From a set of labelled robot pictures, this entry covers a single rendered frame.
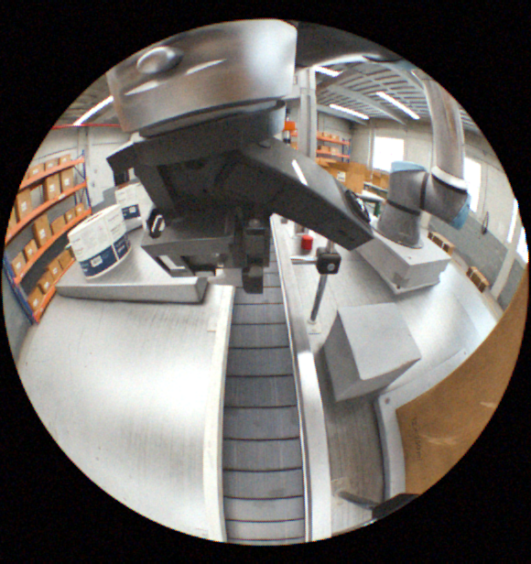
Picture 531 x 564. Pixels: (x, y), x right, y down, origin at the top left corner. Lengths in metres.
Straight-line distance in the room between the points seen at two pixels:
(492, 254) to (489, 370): 5.34
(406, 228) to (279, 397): 0.50
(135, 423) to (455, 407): 0.38
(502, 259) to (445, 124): 5.10
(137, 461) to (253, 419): 0.20
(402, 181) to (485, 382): 0.47
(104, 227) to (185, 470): 0.52
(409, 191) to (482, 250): 5.10
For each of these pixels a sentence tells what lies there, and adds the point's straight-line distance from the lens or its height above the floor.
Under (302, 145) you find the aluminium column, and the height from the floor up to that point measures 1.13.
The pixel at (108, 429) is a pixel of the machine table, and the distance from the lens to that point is 0.35.
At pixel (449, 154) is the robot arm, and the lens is 0.48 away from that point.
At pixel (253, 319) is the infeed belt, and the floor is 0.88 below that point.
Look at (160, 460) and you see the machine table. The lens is 0.29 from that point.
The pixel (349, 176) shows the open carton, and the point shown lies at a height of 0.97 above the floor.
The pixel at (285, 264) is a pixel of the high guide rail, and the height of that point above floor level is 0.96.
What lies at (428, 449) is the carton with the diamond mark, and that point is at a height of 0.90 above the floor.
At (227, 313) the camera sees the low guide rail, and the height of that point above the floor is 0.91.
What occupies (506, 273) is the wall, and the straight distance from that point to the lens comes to 5.43.
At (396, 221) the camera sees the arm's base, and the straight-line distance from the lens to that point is 0.54.
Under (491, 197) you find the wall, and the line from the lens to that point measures 5.65.
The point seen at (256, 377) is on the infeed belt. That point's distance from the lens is 0.21.
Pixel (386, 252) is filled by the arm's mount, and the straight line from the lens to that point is 0.49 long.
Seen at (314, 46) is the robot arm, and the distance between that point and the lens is 0.16.
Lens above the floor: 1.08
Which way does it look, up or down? 39 degrees down
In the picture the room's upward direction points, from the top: straight up
